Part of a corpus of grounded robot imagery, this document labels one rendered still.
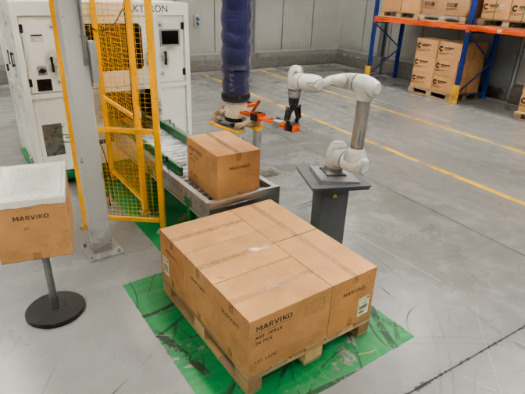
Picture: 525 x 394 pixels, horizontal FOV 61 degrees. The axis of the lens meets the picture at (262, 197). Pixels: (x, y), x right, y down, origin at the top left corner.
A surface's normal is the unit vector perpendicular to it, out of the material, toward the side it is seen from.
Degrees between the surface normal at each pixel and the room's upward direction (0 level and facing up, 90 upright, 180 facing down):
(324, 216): 90
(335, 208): 90
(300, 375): 0
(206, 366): 0
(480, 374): 0
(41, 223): 90
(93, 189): 90
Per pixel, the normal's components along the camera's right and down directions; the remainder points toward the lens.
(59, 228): 0.37, 0.41
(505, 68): -0.85, 0.19
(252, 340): 0.57, 0.37
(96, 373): 0.04, -0.91
